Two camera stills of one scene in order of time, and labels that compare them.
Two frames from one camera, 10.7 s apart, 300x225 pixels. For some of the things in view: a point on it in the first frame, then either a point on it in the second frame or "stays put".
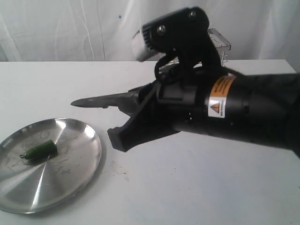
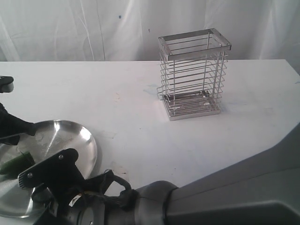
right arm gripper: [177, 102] to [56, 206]
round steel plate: [40, 184] stays put
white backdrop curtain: [102, 30] stays put
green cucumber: [48, 149] to [16, 164]
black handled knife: [114, 101] to [14, 137]
